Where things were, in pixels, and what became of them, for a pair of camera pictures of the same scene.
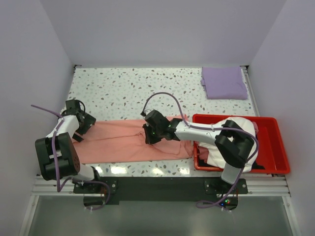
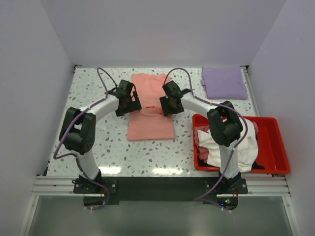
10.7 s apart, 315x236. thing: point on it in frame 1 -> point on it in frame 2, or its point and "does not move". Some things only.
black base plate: x=161 y=190 does not move
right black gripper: x=150 y=139 -> x=167 y=110
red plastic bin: x=271 y=154 does not move
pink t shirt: x=120 y=140 -> x=150 y=123
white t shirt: x=215 y=156 does not move
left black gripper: x=89 y=121 -> x=135 y=105
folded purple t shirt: x=224 y=83 does not move
